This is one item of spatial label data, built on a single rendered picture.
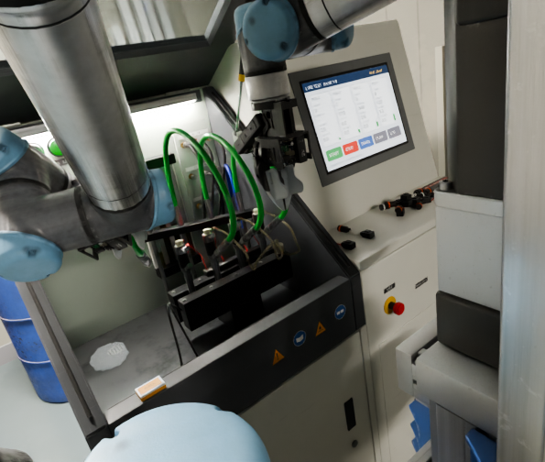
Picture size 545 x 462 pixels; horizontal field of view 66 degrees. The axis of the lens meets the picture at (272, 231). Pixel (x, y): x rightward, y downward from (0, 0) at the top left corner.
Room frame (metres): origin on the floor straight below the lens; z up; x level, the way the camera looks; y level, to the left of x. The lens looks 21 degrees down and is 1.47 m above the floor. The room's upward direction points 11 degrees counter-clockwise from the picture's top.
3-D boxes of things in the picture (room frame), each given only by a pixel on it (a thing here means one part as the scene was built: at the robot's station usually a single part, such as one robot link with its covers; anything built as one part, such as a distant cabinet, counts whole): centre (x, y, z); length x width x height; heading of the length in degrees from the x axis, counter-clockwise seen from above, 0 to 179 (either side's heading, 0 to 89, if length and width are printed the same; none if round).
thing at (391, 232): (1.24, -0.43, 0.96); 0.70 x 0.22 x 0.03; 124
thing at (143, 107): (1.19, 0.38, 1.43); 0.54 x 0.03 x 0.02; 124
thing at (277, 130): (0.77, -0.04, 1.36); 0.09 x 0.08 x 0.12; 34
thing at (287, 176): (0.79, -0.06, 1.25); 0.06 x 0.03 x 0.09; 34
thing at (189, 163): (1.32, 0.18, 1.20); 0.13 x 0.03 x 0.31; 124
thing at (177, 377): (0.77, 0.10, 0.87); 0.62 x 0.04 x 0.16; 124
